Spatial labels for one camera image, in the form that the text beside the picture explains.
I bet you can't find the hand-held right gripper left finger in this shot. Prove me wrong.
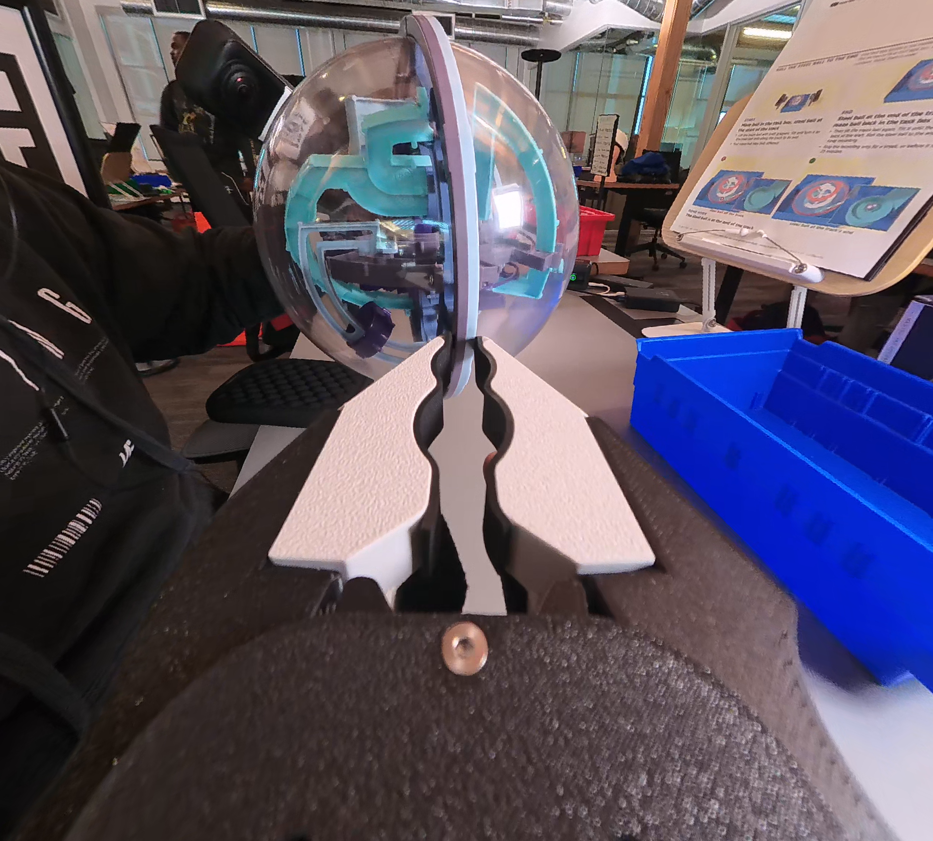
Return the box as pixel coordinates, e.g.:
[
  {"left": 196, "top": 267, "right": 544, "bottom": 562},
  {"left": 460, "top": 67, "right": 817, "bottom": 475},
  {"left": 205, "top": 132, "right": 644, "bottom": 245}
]
[{"left": 267, "top": 335, "right": 453, "bottom": 609}]

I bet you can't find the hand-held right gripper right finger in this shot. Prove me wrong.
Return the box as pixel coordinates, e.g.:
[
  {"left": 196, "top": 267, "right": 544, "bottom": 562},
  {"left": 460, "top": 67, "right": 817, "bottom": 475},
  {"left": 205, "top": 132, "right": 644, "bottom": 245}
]
[{"left": 479, "top": 335, "right": 660, "bottom": 612}]

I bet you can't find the clear maze ball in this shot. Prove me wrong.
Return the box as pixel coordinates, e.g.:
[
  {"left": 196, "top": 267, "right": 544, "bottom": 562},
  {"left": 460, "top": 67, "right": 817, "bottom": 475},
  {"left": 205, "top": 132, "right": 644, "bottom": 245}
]
[{"left": 251, "top": 13, "right": 581, "bottom": 397}]

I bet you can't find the person's left forearm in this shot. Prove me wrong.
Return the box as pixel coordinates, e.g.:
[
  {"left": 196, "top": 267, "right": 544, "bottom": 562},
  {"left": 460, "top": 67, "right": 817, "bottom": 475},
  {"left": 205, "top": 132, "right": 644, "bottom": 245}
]
[{"left": 59, "top": 168, "right": 293, "bottom": 364}]

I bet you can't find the black white marker board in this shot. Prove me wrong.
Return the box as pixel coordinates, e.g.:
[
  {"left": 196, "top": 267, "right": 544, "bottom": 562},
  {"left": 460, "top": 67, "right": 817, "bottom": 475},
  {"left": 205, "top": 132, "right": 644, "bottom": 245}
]
[{"left": 0, "top": 0, "right": 88, "bottom": 200}]

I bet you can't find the blue plastic bin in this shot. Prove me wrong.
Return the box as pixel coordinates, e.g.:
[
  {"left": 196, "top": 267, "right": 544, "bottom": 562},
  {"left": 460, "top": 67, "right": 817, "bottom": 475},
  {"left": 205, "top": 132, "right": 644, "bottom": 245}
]
[{"left": 630, "top": 328, "right": 933, "bottom": 689}]

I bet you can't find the red plastic bin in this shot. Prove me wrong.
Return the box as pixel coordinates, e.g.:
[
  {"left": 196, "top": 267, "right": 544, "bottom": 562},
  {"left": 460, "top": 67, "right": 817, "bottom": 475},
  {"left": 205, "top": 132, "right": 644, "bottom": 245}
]
[{"left": 576, "top": 207, "right": 616, "bottom": 259}]

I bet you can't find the person's black printed jacket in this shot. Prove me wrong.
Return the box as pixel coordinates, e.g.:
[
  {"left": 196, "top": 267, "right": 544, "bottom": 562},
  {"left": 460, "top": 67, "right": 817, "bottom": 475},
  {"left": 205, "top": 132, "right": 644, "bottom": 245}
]
[{"left": 0, "top": 163, "right": 220, "bottom": 798}]

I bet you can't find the black office chair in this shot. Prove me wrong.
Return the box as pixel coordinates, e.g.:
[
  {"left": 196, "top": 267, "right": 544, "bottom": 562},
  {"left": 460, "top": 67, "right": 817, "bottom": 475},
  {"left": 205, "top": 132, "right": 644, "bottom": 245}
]
[{"left": 620, "top": 149, "right": 689, "bottom": 269}]

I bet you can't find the wooden post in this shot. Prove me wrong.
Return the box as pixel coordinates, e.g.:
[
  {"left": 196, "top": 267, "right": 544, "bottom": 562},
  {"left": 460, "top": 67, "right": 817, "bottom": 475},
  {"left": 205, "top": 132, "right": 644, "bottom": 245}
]
[{"left": 635, "top": 0, "right": 718, "bottom": 157}]

